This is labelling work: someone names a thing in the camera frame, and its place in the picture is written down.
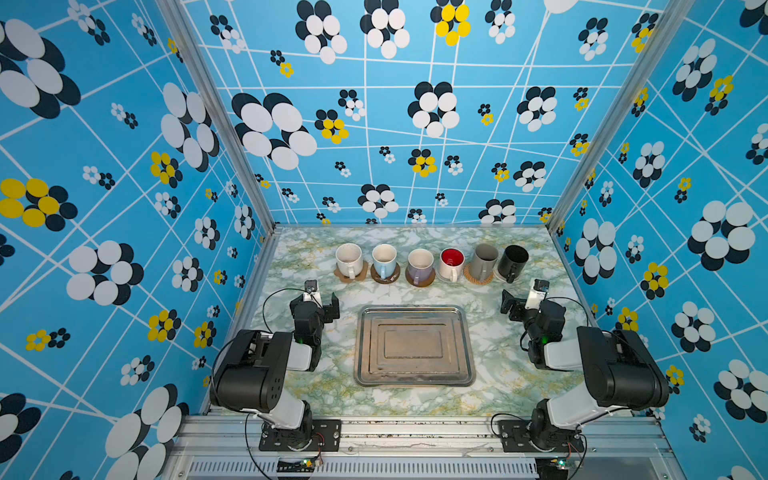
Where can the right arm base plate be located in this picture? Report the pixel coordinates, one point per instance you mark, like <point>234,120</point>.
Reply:
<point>518,436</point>

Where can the grey metallic mug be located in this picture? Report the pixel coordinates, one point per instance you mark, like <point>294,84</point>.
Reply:
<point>483,260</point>

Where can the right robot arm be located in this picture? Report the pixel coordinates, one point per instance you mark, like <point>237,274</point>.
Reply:
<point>618,371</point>

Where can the round brown coaster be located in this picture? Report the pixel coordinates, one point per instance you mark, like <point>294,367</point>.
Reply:
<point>421,282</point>
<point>385,280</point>

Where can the white mug blue handle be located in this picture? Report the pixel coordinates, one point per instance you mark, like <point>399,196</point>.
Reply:
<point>384,259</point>

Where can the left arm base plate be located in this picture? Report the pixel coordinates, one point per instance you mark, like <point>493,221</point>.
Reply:
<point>322,435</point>

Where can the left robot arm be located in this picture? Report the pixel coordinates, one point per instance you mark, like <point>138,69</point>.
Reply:
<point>250,377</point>

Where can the aluminium front frame rail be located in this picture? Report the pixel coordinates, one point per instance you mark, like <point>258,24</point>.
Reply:
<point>412,447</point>

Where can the woven rattan coaster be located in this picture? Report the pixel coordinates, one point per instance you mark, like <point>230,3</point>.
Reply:
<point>467,274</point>

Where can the white speckled mug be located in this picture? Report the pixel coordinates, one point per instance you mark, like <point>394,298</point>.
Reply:
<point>349,260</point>

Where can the black mug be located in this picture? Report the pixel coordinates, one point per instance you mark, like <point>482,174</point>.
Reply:
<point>512,262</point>

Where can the red interior white mug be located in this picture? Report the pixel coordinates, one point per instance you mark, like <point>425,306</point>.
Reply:
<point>450,264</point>

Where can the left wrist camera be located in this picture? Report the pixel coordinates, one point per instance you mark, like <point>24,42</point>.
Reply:
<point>310,287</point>

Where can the metal serving tray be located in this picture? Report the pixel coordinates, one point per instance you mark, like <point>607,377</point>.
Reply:
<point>412,346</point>

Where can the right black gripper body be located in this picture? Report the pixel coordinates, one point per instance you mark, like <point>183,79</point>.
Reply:
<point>521,314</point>

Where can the round brown coaster front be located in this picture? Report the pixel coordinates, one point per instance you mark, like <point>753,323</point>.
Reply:
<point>385,280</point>

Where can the white mug purple handle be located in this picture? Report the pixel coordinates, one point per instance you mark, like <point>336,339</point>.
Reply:
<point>420,262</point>

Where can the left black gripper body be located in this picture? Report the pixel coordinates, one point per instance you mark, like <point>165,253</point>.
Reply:
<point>325,316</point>

